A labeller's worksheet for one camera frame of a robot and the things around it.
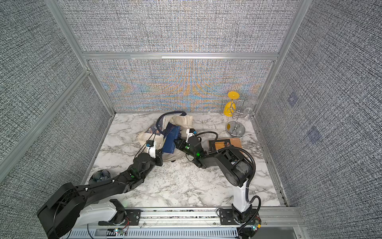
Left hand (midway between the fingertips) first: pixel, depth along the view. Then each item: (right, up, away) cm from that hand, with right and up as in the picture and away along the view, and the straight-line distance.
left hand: (165, 148), depth 83 cm
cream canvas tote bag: (+11, +15, +12) cm, 23 cm away
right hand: (+3, +6, +6) cm, 9 cm away
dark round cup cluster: (-37, -15, +1) cm, 40 cm away
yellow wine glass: (+40, +25, +14) cm, 50 cm away
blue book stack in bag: (+3, +8, +11) cm, 14 cm away
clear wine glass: (+54, +22, +17) cm, 60 cm away
